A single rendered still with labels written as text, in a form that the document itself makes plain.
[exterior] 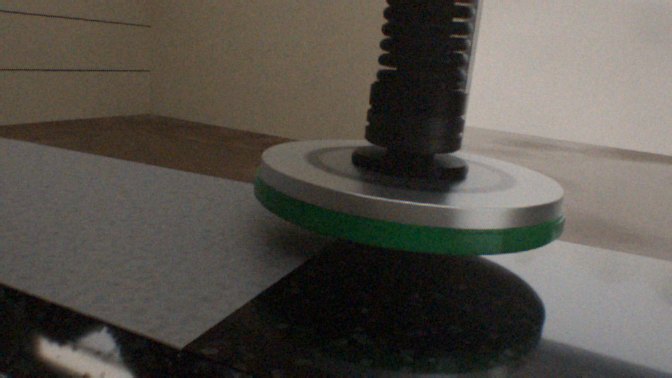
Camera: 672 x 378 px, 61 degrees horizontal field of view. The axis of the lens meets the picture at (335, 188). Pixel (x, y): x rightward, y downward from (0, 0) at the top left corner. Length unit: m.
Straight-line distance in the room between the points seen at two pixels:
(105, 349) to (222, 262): 0.10
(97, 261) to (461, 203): 0.21
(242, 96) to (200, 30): 0.88
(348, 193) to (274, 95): 5.80
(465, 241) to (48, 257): 0.24
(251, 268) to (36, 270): 0.12
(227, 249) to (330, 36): 5.45
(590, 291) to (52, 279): 0.32
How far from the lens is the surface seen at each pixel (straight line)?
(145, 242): 0.40
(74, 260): 0.37
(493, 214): 0.33
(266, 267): 0.36
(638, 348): 0.35
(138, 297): 0.32
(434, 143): 0.39
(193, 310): 0.31
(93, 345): 0.30
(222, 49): 6.48
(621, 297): 0.41
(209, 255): 0.38
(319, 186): 0.33
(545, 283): 0.40
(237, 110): 6.38
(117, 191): 0.52
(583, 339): 0.34
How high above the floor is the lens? 0.96
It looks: 14 degrees down
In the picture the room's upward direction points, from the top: 6 degrees clockwise
